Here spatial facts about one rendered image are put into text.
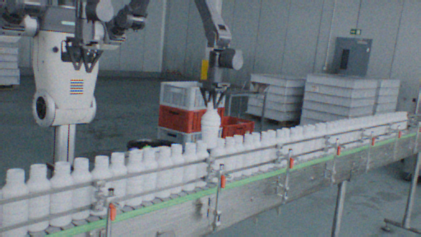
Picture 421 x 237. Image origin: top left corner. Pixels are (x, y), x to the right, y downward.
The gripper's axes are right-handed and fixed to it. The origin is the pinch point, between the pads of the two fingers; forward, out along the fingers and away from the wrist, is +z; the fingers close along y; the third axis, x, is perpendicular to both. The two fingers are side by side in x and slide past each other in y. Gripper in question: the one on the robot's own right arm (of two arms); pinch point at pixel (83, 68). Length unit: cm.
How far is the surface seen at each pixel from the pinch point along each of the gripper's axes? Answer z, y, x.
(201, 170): 33, 18, 38
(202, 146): 24.2, 16.8, 38.5
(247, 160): 33, 18, 65
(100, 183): 28.6, 21.0, -5.7
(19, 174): 23.7, 17.4, -25.6
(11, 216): 33.7, 18.1, -27.4
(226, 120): 78, -209, 329
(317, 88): 46, -263, 660
